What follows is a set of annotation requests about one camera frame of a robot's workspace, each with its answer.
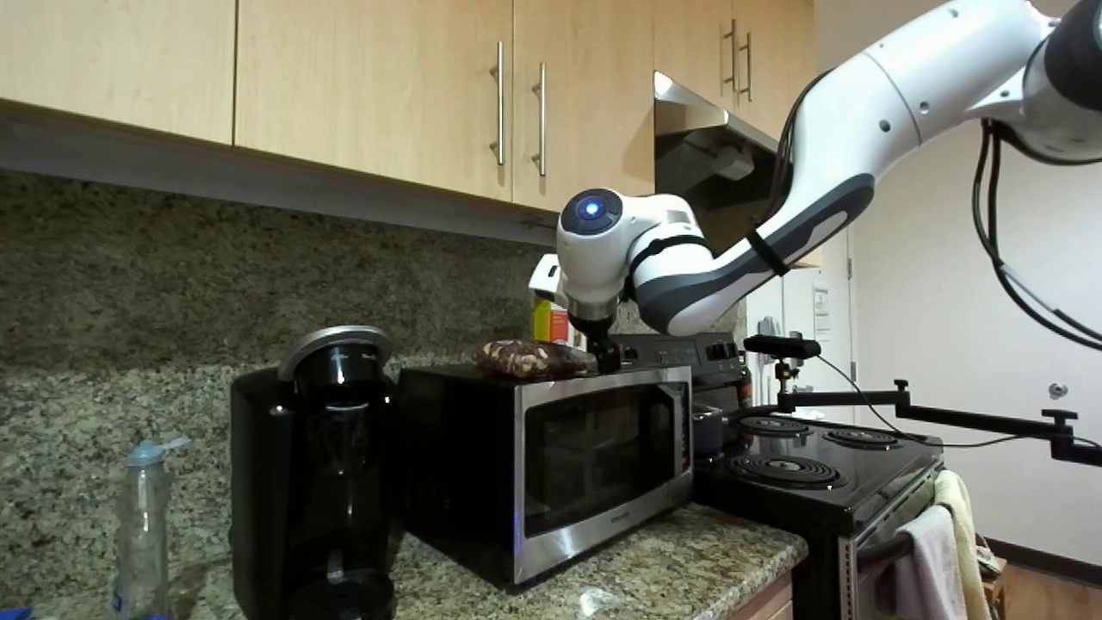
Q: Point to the black camera on stand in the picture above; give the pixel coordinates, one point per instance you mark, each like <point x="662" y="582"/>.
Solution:
<point x="778" y="345"/>

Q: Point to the wide wooden wall cabinet door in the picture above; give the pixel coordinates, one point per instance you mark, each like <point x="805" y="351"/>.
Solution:
<point x="114" y="56"/>

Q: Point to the round door knob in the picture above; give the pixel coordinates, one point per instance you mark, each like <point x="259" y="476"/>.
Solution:
<point x="1057" y="389"/>

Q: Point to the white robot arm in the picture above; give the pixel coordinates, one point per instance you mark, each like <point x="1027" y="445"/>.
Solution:
<point x="895" y="115"/>

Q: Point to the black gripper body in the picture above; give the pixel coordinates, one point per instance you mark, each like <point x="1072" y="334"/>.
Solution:
<point x="592" y="318"/>

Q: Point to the stainless black microwave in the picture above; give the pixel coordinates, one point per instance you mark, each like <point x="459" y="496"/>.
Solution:
<point x="571" y="458"/>

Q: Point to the short wooden wall cabinet door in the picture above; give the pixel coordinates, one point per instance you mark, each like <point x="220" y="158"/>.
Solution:
<point x="778" y="56"/>
<point x="688" y="46"/>

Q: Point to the clear plastic water bottle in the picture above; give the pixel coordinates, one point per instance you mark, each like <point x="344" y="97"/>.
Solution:
<point x="142" y="538"/>

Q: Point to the steel range hood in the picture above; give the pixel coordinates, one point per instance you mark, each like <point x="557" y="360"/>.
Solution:
<point x="700" y="139"/>

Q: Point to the white hanging towel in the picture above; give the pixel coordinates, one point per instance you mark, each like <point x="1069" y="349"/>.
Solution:
<point x="932" y="569"/>

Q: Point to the white wall switch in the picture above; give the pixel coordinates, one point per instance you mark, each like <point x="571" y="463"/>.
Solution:
<point x="822" y="312"/>

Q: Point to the clear plastic snack bag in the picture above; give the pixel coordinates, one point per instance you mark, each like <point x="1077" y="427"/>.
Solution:
<point x="522" y="360"/>

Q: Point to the yellow hanging towel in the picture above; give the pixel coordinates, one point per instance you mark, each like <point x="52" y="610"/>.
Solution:
<point x="967" y="527"/>

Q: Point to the black coffee maker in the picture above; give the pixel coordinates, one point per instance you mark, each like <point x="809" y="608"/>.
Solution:
<point x="315" y="482"/>

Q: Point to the black electric stove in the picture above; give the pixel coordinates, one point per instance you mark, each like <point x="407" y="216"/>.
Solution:
<point x="826" y="469"/>

